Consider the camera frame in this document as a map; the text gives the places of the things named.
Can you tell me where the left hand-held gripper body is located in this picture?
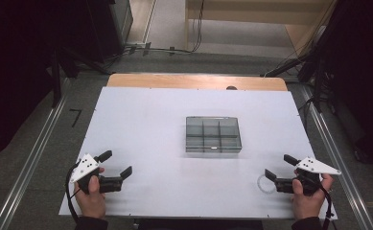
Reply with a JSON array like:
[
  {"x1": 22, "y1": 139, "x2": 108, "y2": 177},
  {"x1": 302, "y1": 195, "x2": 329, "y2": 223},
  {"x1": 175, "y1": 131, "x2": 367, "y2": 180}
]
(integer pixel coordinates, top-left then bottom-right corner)
[{"x1": 69, "y1": 153, "x2": 125, "y2": 195}]

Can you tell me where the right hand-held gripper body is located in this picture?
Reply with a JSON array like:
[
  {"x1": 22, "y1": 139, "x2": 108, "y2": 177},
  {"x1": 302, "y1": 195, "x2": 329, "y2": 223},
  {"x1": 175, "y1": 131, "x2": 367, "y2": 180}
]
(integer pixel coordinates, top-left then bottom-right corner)
[{"x1": 274, "y1": 156, "x2": 342, "y2": 196}]

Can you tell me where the clear grey compartment box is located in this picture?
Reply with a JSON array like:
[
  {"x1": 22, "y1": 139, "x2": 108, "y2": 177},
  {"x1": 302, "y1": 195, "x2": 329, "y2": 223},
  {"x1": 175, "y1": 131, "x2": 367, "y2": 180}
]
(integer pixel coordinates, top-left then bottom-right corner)
[{"x1": 185, "y1": 116, "x2": 243, "y2": 154}]

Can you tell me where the person's left hand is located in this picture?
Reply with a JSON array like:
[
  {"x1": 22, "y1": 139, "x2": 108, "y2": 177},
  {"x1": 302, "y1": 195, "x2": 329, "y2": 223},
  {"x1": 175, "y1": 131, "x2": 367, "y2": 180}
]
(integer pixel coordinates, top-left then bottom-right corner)
[{"x1": 74, "y1": 167, "x2": 107, "y2": 219}]

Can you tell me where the person's right hand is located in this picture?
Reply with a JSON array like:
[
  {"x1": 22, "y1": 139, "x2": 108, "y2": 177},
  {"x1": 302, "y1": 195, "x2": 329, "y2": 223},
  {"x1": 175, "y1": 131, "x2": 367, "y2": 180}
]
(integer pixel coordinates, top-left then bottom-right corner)
[{"x1": 291, "y1": 169, "x2": 335, "y2": 220}]

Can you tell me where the white table board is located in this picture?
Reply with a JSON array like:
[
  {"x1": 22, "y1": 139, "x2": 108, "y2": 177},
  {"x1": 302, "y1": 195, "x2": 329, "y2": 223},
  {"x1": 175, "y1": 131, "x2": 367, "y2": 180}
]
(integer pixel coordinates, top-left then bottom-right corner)
[{"x1": 58, "y1": 86, "x2": 338, "y2": 220}]

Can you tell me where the black metal stand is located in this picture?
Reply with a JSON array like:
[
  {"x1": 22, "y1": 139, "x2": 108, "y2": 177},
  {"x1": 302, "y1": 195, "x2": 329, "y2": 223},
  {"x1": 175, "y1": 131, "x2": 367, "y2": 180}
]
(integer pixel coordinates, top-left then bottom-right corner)
[
  {"x1": 46, "y1": 44, "x2": 111, "y2": 108},
  {"x1": 260, "y1": 32, "x2": 338, "y2": 113}
]

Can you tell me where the black curtain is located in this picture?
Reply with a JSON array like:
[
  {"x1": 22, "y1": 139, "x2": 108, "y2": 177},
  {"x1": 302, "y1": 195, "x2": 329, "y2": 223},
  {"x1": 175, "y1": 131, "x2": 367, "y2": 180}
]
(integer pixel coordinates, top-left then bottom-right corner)
[
  {"x1": 302, "y1": 0, "x2": 373, "y2": 169},
  {"x1": 0, "y1": 0, "x2": 111, "y2": 166}
]

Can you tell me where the wooden table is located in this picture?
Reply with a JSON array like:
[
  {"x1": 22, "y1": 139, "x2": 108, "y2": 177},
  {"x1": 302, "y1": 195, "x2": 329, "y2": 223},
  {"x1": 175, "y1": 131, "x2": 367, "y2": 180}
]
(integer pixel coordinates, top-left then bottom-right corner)
[{"x1": 105, "y1": 73, "x2": 289, "y2": 92}]

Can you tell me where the dark cabinet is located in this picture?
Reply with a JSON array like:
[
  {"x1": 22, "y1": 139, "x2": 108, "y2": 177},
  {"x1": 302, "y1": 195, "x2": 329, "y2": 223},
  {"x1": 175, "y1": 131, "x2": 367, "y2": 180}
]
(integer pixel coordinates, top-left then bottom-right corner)
[{"x1": 87, "y1": 0, "x2": 134, "y2": 57}]

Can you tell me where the light wooden platform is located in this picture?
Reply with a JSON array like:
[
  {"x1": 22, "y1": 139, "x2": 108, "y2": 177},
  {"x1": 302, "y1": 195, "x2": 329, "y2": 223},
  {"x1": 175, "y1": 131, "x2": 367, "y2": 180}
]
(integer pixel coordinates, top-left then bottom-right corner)
[{"x1": 185, "y1": 0, "x2": 336, "y2": 58}]

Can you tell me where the clear plastic ring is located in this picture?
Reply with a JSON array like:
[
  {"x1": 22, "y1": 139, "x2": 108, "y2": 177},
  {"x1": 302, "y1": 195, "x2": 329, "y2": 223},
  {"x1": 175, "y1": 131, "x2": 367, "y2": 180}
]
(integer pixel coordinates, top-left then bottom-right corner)
[{"x1": 256, "y1": 174, "x2": 277, "y2": 195}]

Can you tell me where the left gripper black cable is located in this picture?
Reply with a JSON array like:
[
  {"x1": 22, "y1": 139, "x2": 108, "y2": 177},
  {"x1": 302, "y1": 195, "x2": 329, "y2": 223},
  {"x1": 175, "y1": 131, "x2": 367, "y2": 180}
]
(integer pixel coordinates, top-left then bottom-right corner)
[{"x1": 65, "y1": 161, "x2": 82, "y2": 224}]

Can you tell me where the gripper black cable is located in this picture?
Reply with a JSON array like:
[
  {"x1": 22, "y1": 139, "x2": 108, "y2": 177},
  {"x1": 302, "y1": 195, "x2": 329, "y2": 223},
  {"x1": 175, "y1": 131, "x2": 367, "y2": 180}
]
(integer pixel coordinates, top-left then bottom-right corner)
[
  {"x1": 317, "y1": 183, "x2": 334, "y2": 230},
  {"x1": 65, "y1": 161, "x2": 82, "y2": 224}
]

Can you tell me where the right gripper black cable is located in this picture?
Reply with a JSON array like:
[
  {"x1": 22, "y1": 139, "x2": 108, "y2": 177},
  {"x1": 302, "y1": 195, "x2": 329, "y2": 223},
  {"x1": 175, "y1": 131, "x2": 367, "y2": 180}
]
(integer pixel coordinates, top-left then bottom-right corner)
[{"x1": 317, "y1": 183, "x2": 334, "y2": 230}]

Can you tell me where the metal floor rail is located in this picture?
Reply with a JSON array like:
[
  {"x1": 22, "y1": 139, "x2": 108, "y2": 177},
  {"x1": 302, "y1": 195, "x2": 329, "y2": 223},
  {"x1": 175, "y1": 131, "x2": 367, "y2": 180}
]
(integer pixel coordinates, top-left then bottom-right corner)
[
  {"x1": 0, "y1": 78, "x2": 72, "y2": 230},
  {"x1": 298, "y1": 84, "x2": 373, "y2": 230}
]

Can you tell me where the black floor cable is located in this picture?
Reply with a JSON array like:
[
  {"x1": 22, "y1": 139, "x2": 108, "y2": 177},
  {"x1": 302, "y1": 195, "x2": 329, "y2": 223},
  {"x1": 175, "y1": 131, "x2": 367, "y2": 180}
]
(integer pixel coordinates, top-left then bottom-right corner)
[{"x1": 110, "y1": 43, "x2": 195, "y2": 62}]

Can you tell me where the black hanging cable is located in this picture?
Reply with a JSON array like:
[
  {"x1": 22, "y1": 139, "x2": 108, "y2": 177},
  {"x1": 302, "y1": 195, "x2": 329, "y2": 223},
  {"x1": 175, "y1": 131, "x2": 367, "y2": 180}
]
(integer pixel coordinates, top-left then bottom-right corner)
[{"x1": 190, "y1": 0, "x2": 206, "y2": 54}]

